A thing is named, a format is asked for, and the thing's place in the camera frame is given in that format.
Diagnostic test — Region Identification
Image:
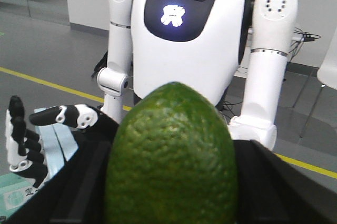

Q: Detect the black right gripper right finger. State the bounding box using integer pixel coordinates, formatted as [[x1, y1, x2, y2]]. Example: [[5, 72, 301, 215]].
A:
[[234, 140, 336, 223]]

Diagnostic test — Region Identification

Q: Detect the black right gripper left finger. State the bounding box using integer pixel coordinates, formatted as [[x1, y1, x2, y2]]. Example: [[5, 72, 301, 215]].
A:
[[0, 139, 111, 224]]

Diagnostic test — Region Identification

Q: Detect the teal goji berry pouch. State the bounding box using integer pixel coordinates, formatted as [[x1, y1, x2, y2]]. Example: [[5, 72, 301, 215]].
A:
[[1, 173, 36, 215]]

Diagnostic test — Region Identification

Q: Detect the green avocado front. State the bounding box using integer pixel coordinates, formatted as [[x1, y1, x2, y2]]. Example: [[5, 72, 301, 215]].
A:
[[104, 83, 238, 223]]

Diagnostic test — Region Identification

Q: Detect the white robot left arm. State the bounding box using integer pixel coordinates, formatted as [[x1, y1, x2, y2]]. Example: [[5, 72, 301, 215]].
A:
[[228, 0, 298, 150]]

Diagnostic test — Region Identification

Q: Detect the light blue plastic basket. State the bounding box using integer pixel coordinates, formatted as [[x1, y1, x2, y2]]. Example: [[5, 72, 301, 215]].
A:
[[35, 106, 78, 180]]

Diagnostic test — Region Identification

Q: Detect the black white robotic hand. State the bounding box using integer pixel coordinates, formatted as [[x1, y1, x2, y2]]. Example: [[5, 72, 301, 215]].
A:
[[5, 96, 122, 190]]

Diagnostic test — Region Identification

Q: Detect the white plastic chair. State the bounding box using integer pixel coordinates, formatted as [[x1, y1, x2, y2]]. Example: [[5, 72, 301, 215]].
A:
[[299, 29, 336, 138]]

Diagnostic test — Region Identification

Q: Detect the white humanoid robot body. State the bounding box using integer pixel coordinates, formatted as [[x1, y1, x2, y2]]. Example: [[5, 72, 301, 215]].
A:
[[131, 0, 252, 105]]

